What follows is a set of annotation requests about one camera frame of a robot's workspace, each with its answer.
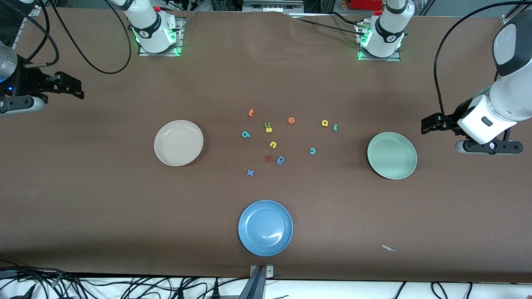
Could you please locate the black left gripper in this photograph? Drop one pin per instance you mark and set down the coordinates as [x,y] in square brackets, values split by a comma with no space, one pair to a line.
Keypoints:
[450,121]

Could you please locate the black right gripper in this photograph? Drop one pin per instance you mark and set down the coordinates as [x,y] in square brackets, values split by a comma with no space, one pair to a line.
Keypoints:
[31,81]

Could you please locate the teal foam letter b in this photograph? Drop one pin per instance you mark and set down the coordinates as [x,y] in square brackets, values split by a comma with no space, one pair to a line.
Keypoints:
[245,134]

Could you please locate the pale green plate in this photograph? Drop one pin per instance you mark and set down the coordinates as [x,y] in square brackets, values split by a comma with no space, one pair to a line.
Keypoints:
[392,155]

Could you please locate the aluminium corner profile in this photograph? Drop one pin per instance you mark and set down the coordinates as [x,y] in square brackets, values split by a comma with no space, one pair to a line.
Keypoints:
[19,38]
[508,20]

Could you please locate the large table cover sheet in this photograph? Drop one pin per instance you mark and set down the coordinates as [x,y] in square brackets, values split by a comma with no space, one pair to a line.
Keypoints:
[83,207]

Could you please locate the beige brown plate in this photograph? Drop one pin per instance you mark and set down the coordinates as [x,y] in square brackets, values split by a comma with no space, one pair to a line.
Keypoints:
[178,143]

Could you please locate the white paper scrap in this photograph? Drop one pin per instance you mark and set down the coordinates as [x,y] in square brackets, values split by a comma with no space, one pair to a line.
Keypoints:
[388,248]

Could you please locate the red box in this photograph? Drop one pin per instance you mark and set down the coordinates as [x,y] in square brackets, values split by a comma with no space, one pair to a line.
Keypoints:
[365,4]

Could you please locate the blue foam letter a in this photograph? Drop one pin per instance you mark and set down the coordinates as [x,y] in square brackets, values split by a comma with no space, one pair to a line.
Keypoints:
[281,160]

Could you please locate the blue plate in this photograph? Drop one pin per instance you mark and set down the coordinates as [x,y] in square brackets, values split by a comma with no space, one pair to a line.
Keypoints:
[265,228]

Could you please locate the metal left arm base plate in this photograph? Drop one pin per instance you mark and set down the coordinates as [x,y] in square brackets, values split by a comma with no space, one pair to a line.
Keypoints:
[395,59]

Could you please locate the grey metal frame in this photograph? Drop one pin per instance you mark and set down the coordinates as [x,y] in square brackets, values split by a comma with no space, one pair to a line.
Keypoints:
[272,6]

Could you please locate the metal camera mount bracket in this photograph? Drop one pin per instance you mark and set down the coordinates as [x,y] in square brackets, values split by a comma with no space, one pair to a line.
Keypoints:
[259,286]

